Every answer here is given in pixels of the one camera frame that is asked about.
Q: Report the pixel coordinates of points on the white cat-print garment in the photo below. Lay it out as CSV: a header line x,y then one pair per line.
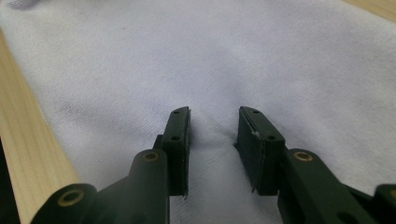
x,y
199,62

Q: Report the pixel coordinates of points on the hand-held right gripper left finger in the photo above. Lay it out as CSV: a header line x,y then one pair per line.
x,y
177,155

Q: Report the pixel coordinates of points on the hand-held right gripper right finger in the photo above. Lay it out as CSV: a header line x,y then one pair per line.
x,y
260,155

